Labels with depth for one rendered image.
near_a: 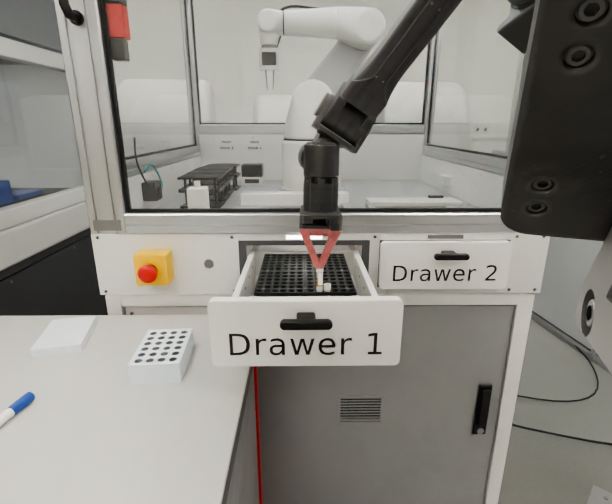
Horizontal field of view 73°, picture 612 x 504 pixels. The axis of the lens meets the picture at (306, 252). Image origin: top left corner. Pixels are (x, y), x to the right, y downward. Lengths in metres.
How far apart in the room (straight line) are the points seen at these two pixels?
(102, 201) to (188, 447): 0.57
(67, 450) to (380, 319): 0.46
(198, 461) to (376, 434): 0.68
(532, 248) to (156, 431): 0.84
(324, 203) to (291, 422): 0.68
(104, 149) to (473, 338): 0.94
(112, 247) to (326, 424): 0.69
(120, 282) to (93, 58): 0.47
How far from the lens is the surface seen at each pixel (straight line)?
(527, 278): 1.08
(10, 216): 1.39
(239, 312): 0.62
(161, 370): 0.75
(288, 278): 0.77
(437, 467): 1.32
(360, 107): 0.64
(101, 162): 0.98
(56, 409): 0.77
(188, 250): 0.96
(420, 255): 0.95
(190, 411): 0.69
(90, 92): 0.98
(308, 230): 0.66
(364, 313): 0.63
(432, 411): 1.20
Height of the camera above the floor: 1.18
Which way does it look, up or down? 17 degrees down
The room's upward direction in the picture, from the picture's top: straight up
